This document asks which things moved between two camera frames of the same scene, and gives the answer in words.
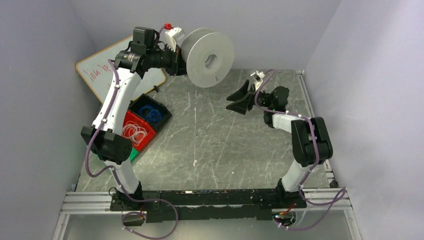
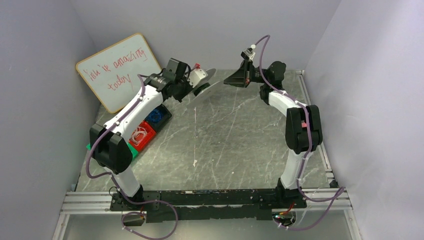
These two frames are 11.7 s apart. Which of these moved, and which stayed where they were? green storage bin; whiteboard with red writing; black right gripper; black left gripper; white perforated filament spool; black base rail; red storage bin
Moved: black right gripper; white perforated filament spool; black left gripper
Stayed: whiteboard with red writing; green storage bin; black base rail; red storage bin
